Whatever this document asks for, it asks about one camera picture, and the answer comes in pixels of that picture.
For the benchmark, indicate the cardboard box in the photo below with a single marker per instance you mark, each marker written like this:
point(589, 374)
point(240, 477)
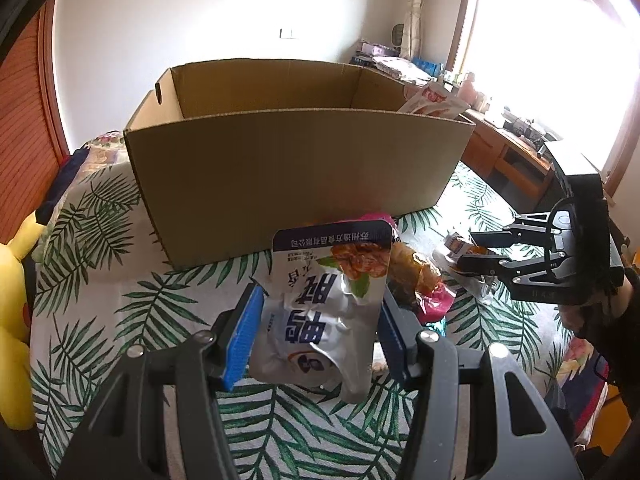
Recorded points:
point(280, 180)

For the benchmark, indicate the clear sausage snack packet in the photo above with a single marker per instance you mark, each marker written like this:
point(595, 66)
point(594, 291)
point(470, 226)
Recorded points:
point(472, 285)

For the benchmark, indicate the large chicken feet snack packet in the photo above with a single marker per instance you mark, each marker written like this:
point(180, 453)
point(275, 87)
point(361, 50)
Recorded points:
point(435, 102)

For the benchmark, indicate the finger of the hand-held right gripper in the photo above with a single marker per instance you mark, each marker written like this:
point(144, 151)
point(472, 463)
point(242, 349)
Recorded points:
point(495, 237)
point(480, 264)

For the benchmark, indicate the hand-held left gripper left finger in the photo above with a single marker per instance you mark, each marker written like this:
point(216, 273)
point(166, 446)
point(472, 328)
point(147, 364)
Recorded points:
point(245, 340)

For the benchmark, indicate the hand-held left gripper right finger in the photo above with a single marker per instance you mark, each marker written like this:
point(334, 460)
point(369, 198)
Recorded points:
point(395, 350)

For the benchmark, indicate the orange bun snack packet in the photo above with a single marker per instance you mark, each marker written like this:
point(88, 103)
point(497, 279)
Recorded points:
point(410, 270)

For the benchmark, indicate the wooden framed window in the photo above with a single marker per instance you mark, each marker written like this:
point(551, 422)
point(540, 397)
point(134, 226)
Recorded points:
point(550, 35)

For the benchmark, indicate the yellow plush toy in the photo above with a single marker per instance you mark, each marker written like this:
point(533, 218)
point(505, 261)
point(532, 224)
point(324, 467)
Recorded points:
point(12, 310)

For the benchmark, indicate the person's right forearm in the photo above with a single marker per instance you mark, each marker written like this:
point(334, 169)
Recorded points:
point(625, 320)

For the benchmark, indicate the pink snack packet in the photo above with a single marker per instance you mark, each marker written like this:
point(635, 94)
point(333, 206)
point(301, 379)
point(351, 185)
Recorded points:
point(437, 305)

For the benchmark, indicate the person's right hand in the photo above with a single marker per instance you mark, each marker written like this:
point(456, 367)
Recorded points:
point(570, 317)

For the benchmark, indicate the small round fan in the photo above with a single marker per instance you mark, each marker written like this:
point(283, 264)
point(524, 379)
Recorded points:
point(397, 37)

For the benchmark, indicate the silver snack packet blue label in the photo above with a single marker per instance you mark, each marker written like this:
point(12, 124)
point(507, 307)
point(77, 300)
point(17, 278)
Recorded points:
point(310, 310)

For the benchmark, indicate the pink box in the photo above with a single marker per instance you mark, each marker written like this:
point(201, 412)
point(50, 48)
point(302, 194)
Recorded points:
point(375, 50)

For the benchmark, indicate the pink bottle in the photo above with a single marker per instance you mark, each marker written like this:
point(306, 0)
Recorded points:
point(469, 90)

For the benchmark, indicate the white wall switch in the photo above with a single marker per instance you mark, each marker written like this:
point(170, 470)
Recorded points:
point(289, 34)

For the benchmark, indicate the wooden slatted wardrobe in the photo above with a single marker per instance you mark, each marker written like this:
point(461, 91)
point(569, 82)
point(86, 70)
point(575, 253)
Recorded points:
point(25, 110)

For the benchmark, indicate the patterned beige curtain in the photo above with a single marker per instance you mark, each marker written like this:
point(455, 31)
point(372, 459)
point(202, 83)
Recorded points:
point(412, 10)

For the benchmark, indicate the leaf print bedsheet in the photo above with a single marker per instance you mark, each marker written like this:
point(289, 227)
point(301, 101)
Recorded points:
point(125, 300)

